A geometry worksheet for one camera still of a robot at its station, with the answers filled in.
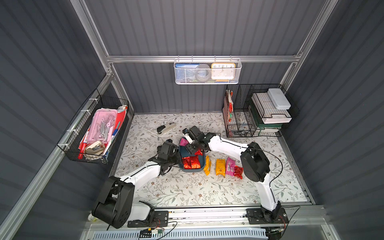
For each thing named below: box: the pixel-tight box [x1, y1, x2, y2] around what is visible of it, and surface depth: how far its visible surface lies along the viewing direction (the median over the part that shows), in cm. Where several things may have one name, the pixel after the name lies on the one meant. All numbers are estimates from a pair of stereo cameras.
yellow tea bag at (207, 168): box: [203, 155, 212, 176], surface depth 88 cm
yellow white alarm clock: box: [211, 63, 236, 82], surface depth 91 cm
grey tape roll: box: [195, 63, 212, 82], surface depth 90 cm
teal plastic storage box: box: [179, 138, 205, 173], surface depth 91 cm
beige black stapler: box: [156, 123, 177, 135], surface depth 110 cm
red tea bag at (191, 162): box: [182, 155, 201, 170], surface depth 91 cm
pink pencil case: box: [87, 108, 118, 145], surface depth 74 cm
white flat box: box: [267, 88, 292, 110], surface depth 99 cm
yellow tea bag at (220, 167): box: [215, 158, 226, 177], surface depth 89 cm
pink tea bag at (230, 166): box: [226, 157, 236, 177], surface depth 88 cm
